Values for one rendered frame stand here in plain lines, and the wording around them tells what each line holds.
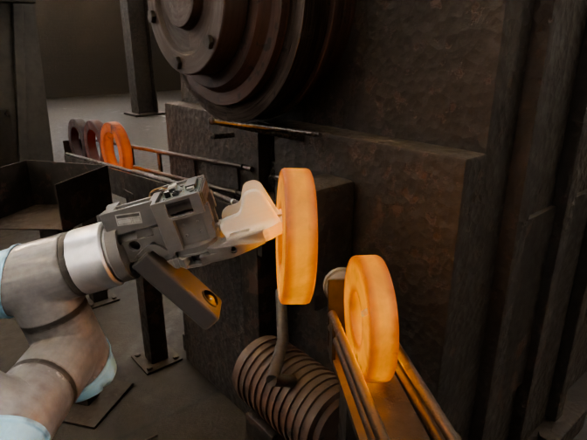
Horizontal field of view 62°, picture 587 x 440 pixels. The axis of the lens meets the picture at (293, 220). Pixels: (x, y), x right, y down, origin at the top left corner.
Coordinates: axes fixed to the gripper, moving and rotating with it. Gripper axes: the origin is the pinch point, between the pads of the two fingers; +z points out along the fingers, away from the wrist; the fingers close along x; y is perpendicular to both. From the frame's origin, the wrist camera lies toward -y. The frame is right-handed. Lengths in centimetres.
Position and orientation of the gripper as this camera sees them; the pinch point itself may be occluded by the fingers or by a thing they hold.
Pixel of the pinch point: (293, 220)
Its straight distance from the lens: 56.0
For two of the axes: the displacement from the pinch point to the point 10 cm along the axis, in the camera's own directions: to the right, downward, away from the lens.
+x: -1.0, -3.4, 9.3
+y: -2.5, -9.0, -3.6
